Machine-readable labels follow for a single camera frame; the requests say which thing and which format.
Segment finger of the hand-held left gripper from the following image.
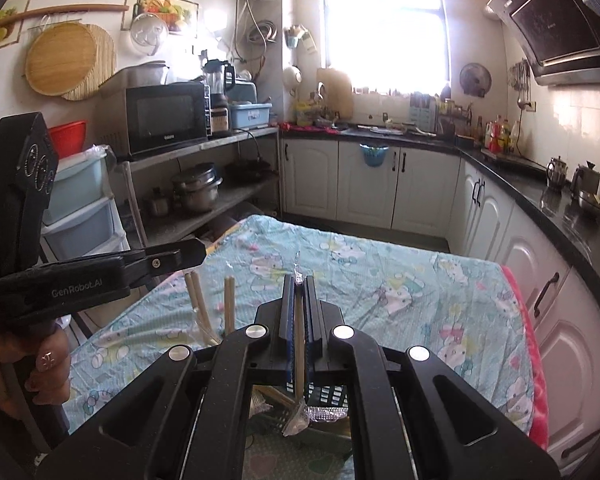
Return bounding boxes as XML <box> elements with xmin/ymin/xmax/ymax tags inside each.
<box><xmin>122</xmin><ymin>239</ymin><xmax>207</xmax><ymax>288</ymax></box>

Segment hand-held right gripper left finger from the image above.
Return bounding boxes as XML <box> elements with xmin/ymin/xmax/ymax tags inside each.
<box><xmin>35</xmin><ymin>274</ymin><xmax>297</xmax><ymax>480</ymax></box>

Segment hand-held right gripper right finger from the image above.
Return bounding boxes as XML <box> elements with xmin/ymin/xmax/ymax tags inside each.
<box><xmin>302</xmin><ymin>275</ymin><xmax>561</xmax><ymax>480</ymax></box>

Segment black plastic basket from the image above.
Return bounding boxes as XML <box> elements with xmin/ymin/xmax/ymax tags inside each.
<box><xmin>245</xmin><ymin>382</ymin><xmax>353</xmax><ymax>461</ymax></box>

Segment person's left hand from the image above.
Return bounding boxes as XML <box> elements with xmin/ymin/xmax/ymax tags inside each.
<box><xmin>0</xmin><ymin>322</ymin><xmax>73</xmax><ymax>420</ymax></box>

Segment metal shelf rack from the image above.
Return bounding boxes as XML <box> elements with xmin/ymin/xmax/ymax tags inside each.
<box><xmin>117</xmin><ymin>126</ymin><xmax>281</xmax><ymax>256</ymax></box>

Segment small steel pot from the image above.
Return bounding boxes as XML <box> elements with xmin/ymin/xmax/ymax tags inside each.
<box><xmin>147</xmin><ymin>187</ymin><xmax>173</xmax><ymax>216</ymax></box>

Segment pastel plastic drawer tower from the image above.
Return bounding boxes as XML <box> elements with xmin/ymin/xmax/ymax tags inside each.
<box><xmin>40</xmin><ymin>147</ymin><xmax>131</xmax><ymax>261</ymax></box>

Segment stacked steel pots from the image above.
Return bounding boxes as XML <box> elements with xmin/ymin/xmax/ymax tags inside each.
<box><xmin>172</xmin><ymin>162</ymin><xmax>223</xmax><ymax>212</ymax></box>

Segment red plastic basin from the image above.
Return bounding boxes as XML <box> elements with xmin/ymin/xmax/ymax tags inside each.
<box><xmin>47</xmin><ymin>120</ymin><xmax>88</xmax><ymax>157</ymax></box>

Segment cartoon printed tablecloth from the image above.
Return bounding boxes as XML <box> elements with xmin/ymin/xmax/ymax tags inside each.
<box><xmin>62</xmin><ymin>215</ymin><xmax>536</xmax><ymax>480</ymax></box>

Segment black frying pan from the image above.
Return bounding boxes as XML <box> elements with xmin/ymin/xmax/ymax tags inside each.
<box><xmin>225</xmin><ymin>157</ymin><xmax>273</xmax><ymax>181</ymax></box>

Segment black microwave oven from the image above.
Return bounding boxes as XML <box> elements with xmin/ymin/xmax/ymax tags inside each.
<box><xmin>125</xmin><ymin>82</ymin><xmax>208</xmax><ymax>157</ymax></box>

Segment round bamboo tray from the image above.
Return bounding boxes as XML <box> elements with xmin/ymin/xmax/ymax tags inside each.
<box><xmin>25</xmin><ymin>24</ymin><xmax>98</xmax><ymax>96</ymax></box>

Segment round woven straw mat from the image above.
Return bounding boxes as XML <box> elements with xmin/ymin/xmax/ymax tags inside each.
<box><xmin>60</xmin><ymin>24</ymin><xmax>117</xmax><ymax>102</ymax></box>

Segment blue plastic basket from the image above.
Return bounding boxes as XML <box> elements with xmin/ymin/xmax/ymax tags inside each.
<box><xmin>229</xmin><ymin>102</ymin><xmax>272</xmax><ymax>130</ymax></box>

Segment steel tray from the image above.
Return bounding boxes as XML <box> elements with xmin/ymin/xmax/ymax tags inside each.
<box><xmin>112</xmin><ymin>61</ymin><xmax>171</xmax><ymax>90</ymax></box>

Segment white base cabinets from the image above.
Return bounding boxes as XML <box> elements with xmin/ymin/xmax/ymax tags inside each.
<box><xmin>280</xmin><ymin>137</ymin><xmax>600</xmax><ymax>461</ymax></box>

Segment blue hanging bin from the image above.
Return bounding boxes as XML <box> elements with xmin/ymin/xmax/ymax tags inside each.
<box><xmin>359</xmin><ymin>142</ymin><xmax>388</xmax><ymax>167</ymax></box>

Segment black blender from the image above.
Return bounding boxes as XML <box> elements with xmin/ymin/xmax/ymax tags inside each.
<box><xmin>202</xmin><ymin>59</ymin><xmax>237</xmax><ymax>96</ymax></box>

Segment long wooden rolling pin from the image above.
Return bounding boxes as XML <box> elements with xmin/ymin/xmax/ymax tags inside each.
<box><xmin>0</xmin><ymin>4</ymin><xmax>130</xmax><ymax>25</ymax></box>

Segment clear plastic food cover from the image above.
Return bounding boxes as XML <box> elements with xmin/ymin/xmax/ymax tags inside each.
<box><xmin>130</xmin><ymin>12</ymin><xmax>170</xmax><ymax>56</ymax></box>

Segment pink blanket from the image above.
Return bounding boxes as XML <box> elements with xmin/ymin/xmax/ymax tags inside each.
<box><xmin>500</xmin><ymin>264</ymin><xmax>551</xmax><ymax>451</ymax></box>

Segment beige cutting board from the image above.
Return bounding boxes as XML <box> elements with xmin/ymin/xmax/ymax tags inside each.
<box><xmin>316</xmin><ymin>67</ymin><xmax>355</xmax><ymax>118</ymax></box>

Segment blue knife organizer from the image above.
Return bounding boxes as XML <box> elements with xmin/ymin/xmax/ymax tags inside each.
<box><xmin>410</xmin><ymin>92</ymin><xmax>437</xmax><ymax>131</ymax></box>

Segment black dish rack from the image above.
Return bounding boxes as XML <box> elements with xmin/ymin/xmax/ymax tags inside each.
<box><xmin>436</xmin><ymin>100</ymin><xmax>476</xmax><ymax>136</ymax></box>

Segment group of condiment bottles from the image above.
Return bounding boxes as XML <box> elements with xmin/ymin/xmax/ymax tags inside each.
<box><xmin>482</xmin><ymin>115</ymin><xmax>521</xmax><ymax>153</ymax></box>

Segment black kitchen countertop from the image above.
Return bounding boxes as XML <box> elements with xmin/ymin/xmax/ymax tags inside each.
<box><xmin>280</xmin><ymin>125</ymin><xmax>600</xmax><ymax>281</ymax></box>

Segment steel teapot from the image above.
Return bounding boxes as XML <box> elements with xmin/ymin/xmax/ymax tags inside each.
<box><xmin>547</xmin><ymin>156</ymin><xmax>568</xmax><ymax>191</ymax></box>

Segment kitchen window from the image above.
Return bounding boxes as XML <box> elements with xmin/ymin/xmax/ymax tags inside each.
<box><xmin>322</xmin><ymin>0</ymin><xmax>451</xmax><ymax>96</ymax></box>

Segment small steel bowl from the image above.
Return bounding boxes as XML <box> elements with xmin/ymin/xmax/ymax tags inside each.
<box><xmin>577</xmin><ymin>191</ymin><xmax>600</xmax><ymax>217</ymax></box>

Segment steel kettle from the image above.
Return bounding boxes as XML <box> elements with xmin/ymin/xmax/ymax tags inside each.
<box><xmin>571</xmin><ymin>161</ymin><xmax>600</xmax><ymax>196</ymax></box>

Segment black range hood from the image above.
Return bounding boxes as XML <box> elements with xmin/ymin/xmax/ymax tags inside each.
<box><xmin>485</xmin><ymin>0</ymin><xmax>600</xmax><ymax>86</ymax></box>

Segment fruit wall picture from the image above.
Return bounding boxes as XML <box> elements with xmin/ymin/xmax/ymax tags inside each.
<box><xmin>121</xmin><ymin>0</ymin><xmax>199</xmax><ymax>38</ymax></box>
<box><xmin>0</xmin><ymin>0</ymin><xmax>33</xmax><ymax>56</ymax></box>

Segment small wall fan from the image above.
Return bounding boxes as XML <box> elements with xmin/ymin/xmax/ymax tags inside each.
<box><xmin>460</xmin><ymin>62</ymin><xmax>492</xmax><ymax>97</ymax></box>

